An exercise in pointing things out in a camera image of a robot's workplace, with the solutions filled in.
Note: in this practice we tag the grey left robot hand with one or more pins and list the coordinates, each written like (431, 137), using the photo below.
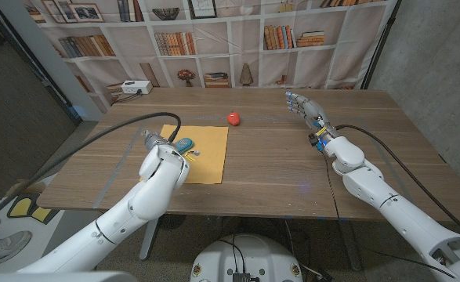
(157, 140)

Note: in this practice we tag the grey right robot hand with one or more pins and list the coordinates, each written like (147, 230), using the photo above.
(312, 109)

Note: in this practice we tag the blue flip phone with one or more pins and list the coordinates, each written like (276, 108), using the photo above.
(184, 144)

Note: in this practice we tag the yellow felt sheet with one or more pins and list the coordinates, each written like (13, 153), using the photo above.
(210, 156)

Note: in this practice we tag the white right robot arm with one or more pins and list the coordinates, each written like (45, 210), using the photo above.
(390, 196)

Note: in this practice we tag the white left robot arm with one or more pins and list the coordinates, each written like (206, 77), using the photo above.
(116, 223)

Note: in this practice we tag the red toy strawberry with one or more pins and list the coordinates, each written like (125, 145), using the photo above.
(233, 118)

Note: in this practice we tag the printed bookshelf backdrop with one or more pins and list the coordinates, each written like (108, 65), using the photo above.
(319, 66)

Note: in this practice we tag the white power strip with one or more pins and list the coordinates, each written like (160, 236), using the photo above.
(136, 87)

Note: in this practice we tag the black backdrop stand pole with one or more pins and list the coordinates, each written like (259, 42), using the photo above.
(378, 49)

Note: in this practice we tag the grey table leg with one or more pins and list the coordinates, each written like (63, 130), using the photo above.
(150, 243)
(350, 246)

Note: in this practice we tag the brown cardboard box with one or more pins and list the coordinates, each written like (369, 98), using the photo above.
(24, 189)

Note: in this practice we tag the white robot torso base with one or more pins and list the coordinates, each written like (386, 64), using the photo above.
(249, 254)

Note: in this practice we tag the white panel with yellow patches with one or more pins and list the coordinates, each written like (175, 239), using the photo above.
(22, 207)

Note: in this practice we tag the black box on torso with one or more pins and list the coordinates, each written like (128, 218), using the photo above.
(242, 277)

